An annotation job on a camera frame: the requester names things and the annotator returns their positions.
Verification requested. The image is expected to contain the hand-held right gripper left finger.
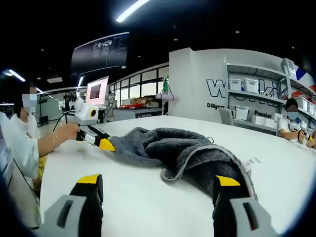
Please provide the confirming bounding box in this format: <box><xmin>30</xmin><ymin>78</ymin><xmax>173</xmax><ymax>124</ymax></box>
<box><xmin>41</xmin><ymin>174</ymin><xmax>104</xmax><ymax>237</ymax></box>

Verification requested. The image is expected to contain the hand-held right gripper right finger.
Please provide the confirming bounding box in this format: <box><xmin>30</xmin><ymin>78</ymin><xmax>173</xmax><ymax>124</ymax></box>
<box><xmin>212</xmin><ymin>175</ymin><xmax>281</xmax><ymax>237</ymax></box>

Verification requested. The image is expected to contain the dark grey towel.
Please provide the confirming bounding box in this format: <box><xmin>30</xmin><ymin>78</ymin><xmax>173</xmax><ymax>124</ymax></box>
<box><xmin>108</xmin><ymin>127</ymin><xmax>259</xmax><ymax>200</ymax></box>

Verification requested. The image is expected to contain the person's left hand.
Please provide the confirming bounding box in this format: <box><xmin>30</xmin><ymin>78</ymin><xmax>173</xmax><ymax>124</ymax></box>
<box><xmin>56</xmin><ymin>122</ymin><xmax>81</xmax><ymax>146</ymax></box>

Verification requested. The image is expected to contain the pink screen monitor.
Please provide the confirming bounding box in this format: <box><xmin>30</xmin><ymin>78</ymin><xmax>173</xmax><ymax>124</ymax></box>
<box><xmin>85</xmin><ymin>76</ymin><xmax>109</xmax><ymax>107</ymax></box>

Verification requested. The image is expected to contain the dark grey cabinet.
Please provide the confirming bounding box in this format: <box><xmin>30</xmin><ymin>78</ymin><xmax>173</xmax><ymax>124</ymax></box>
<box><xmin>113</xmin><ymin>107</ymin><xmax>163</xmax><ymax>122</ymax></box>

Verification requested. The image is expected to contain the cardboard box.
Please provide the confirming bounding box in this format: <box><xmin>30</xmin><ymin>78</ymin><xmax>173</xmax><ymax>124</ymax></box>
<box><xmin>129</xmin><ymin>97</ymin><xmax>155</xmax><ymax>107</ymax></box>

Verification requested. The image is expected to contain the white table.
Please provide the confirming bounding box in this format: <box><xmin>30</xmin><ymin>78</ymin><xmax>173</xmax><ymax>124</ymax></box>
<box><xmin>39</xmin><ymin>115</ymin><xmax>316</xmax><ymax>237</ymax></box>

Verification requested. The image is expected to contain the hanging dark display screen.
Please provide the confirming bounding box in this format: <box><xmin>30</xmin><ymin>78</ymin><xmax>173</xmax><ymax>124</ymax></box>
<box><xmin>71</xmin><ymin>31</ymin><xmax>130</xmax><ymax>75</ymax></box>

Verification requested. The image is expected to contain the person's head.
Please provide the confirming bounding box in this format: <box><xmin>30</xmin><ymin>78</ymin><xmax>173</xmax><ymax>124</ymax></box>
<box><xmin>13</xmin><ymin>83</ymin><xmax>38</xmax><ymax>115</ymax></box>

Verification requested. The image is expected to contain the person in white shirt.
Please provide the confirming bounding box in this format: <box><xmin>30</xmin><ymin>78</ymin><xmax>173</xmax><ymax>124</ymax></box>
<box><xmin>0</xmin><ymin>111</ymin><xmax>40</xmax><ymax>179</ymax></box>

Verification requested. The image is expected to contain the lavender roll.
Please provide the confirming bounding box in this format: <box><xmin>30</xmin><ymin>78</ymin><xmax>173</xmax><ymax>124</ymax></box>
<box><xmin>155</xmin><ymin>93</ymin><xmax>180</xmax><ymax>101</ymax></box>

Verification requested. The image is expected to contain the grey chair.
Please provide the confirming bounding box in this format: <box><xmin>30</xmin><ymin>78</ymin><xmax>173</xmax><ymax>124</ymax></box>
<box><xmin>218</xmin><ymin>107</ymin><xmax>234</xmax><ymax>126</ymax></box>

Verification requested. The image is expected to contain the ceiling light strip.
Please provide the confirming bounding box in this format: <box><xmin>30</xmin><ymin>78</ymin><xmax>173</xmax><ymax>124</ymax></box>
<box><xmin>116</xmin><ymin>0</ymin><xmax>151</xmax><ymax>23</ymax></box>

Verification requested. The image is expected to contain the grey metal shelving unit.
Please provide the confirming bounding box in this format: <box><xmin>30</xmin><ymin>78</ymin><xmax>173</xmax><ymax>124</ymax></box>
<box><xmin>223</xmin><ymin>58</ymin><xmax>316</xmax><ymax>135</ymax></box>

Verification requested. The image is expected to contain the group of white storage boxes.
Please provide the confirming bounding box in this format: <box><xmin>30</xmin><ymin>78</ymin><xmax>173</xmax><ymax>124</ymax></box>
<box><xmin>228</xmin><ymin>78</ymin><xmax>316</xmax><ymax>129</ymax></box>

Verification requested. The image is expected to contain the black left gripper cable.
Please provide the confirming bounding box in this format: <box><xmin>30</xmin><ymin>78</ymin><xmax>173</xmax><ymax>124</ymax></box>
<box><xmin>53</xmin><ymin>110</ymin><xmax>77</xmax><ymax>134</ymax></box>

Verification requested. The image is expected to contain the left wrist bracelet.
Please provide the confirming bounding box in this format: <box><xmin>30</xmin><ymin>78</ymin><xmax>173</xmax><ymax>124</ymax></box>
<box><xmin>52</xmin><ymin>132</ymin><xmax>61</xmax><ymax>149</ymax></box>

